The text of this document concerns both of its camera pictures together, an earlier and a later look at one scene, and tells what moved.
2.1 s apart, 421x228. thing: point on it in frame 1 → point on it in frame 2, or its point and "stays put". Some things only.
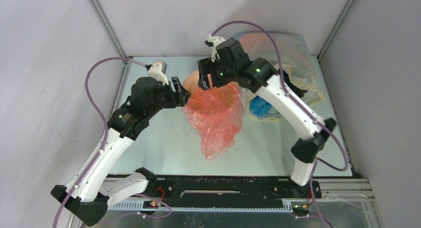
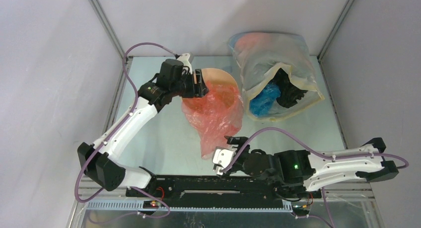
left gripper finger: (183, 97) → (200, 88)
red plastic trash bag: (216, 114) stays put
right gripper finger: (205, 66) → (238, 140)
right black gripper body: (204, 70) → (239, 151)
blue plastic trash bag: (258, 107) stays put
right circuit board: (300, 210) stays put
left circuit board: (151, 204) stays put
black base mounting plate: (229, 188) stays put
